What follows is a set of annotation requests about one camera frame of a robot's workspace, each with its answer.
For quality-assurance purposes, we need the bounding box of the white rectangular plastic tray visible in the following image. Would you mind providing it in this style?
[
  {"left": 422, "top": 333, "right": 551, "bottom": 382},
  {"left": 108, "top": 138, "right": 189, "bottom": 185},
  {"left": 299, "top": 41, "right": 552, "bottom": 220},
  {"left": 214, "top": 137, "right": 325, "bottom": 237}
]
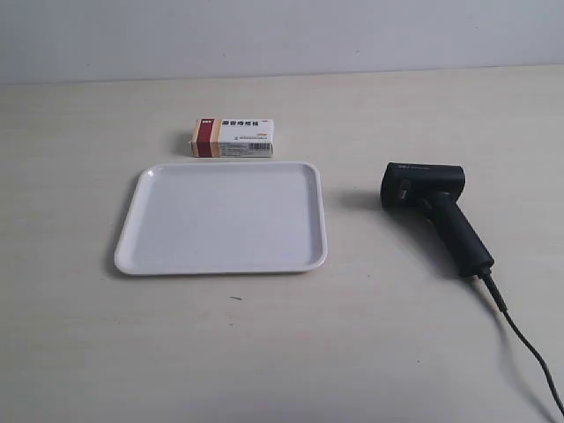
[{"left": 114, "top": 161, "right": 328, "bottom": 277}]

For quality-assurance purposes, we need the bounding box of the black handheld barcode scanner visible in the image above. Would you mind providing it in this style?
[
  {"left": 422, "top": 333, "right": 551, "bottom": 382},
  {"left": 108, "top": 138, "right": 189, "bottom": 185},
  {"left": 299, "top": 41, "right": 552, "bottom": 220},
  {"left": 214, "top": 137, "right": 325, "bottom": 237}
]
[{"left": 380, "top": 162, "right": 494, "bottom": 278}]

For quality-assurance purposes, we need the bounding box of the white medicine box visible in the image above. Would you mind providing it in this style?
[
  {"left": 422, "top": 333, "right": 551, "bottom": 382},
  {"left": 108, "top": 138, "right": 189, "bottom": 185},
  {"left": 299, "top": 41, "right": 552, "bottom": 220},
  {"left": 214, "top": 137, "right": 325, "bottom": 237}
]
[{"left": 189, "top": 118, "right": 274, "bottom": 158}]

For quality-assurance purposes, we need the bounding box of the black scanner cable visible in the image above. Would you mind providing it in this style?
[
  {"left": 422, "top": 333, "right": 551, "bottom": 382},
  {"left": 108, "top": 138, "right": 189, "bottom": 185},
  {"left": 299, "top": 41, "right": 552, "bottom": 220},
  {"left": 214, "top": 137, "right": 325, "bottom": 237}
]
[{"left": 479, "top": 269, "right": 564, "bottom": 416}]

